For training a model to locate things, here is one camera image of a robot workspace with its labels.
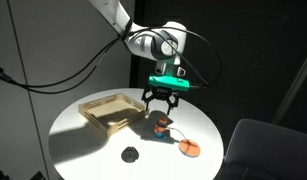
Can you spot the grey chair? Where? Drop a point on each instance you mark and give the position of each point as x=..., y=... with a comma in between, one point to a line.
x=264, y=151

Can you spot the black round object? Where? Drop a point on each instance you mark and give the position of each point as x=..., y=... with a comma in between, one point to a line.
x=129, y=154

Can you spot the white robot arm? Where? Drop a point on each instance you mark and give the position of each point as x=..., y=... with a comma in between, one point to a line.
x=164, y=45

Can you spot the white round table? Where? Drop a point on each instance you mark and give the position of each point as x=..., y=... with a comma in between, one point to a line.
x=79, y=151

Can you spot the wooden tray box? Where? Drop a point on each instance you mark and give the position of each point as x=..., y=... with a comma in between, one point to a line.
x=112, y=113

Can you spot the green wrist camera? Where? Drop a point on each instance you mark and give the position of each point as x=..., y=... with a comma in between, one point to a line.
x=169, y=82

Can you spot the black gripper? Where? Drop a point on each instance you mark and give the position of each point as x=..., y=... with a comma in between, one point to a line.
x=160, y=93

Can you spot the larger blue cup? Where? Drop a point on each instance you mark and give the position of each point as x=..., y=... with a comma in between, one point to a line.
x=160, y=135

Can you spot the larger orange cup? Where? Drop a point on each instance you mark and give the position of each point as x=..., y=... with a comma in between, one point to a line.
x=161, y=125

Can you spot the orange plate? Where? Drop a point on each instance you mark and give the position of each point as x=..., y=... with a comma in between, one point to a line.
x=189, y=148

